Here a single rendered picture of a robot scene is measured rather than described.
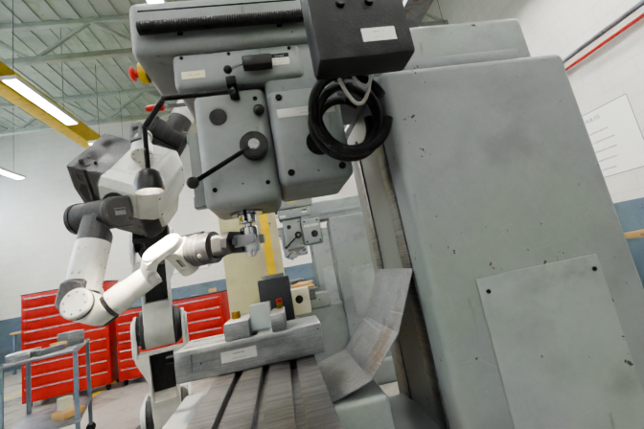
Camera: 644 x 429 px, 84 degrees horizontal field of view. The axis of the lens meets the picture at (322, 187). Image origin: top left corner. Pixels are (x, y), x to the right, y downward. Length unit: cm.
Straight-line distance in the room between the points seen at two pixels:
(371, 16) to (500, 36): 56
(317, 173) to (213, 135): 28
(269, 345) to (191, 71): 71
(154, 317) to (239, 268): 123
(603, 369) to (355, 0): 92
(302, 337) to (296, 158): 44
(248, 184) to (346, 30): 42
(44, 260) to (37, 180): 216
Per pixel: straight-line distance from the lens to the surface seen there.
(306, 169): 89
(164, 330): 157
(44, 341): 639
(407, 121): 86
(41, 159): 1226
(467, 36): 121
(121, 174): 133
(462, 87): 96
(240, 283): 271
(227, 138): 94
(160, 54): 106
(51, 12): 836
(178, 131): 152
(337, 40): 75
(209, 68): 101
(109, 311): 112
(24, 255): 1191
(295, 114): 94
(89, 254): 118
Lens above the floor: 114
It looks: 12 degrees up
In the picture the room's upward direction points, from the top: 11 degrees counter-clockwise
